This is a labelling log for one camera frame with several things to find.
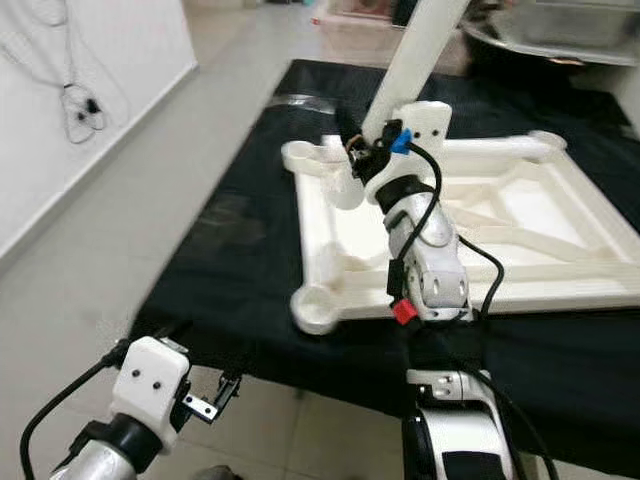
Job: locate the white plastic children table top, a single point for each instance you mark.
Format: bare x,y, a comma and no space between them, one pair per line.
360,260

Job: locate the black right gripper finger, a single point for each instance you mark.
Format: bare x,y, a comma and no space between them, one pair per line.
350,132

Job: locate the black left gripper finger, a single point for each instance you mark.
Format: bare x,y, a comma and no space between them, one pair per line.
228,386

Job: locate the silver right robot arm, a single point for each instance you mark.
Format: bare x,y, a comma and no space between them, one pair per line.
435,260

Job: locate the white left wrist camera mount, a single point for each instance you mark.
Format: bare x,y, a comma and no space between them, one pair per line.
155,378

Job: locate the clear plastic film scrap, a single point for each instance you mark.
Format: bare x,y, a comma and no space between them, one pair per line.
300,100

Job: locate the patterned beige cloth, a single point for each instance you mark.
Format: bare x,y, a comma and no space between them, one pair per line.
360,17

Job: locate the black tablecloth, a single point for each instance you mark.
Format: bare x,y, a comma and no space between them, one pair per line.
230,250

